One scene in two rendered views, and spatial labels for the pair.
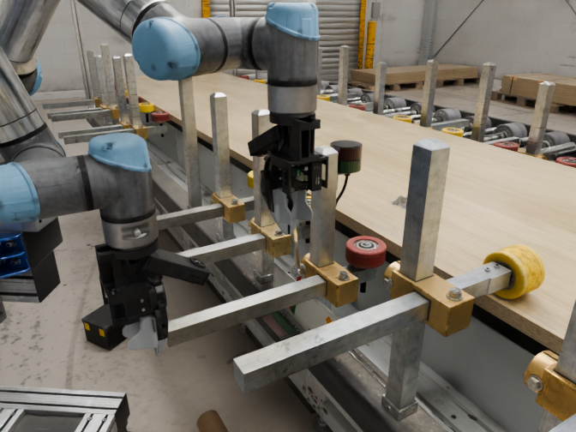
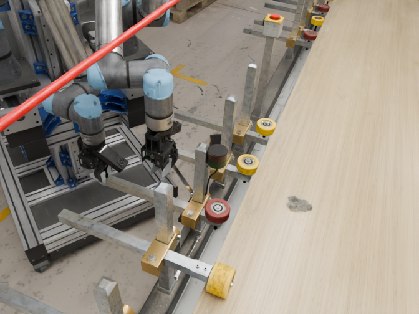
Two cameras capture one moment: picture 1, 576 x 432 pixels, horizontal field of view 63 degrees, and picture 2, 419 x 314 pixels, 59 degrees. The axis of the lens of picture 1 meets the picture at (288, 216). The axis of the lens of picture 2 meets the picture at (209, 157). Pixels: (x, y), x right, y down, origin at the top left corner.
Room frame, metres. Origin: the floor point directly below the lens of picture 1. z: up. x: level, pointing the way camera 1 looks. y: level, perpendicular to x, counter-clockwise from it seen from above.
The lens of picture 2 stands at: (0.31, -0.71, 1.82)
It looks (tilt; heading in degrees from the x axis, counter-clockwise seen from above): 42 degrees down; 49
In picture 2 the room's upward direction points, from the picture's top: 5 degrees clockwise
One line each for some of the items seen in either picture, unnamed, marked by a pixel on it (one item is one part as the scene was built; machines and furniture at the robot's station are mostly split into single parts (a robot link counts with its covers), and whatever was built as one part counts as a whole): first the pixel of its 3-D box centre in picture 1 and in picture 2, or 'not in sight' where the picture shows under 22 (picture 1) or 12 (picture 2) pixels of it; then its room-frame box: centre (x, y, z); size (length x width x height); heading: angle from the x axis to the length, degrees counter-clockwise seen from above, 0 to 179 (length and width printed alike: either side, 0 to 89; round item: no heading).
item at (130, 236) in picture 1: (131, 228); (92, 134); (0.62, 0.23, 1.05); 0.08 x 0.08 x 0.05
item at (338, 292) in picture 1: (328, 276); (197, 207); (0.82, -0.08, 0.85); 0.13 x 0.06 x 0.05; 30
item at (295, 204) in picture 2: (410, 199); (299, 202); (1.07, -0.30, 0.91); 0.09 x 0.07 x 0.02; 113
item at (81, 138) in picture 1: (117, 134); (277, 37); (2.05, 0.75, 0.83); 0.43 x 0.03 x 0.04; 120
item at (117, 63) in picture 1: (123, 106); (303, 14); (2.35, 0.81, 0.90); 0.03 x 0.03 x 0.48; 30
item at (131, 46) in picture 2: not in sight; (121, 38); (0.98, 0.72, 1.09); 0.15 x 0.15 x 0.10
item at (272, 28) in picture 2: not in sight; (273, 26); (1.49, 0.31, 1.18); 0.07 x 0.07 x 0.08; 30
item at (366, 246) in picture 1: (364, 267); (216, 217); (0.84, -0.16, 0.85); 0.08 x 0.08 x 0.11
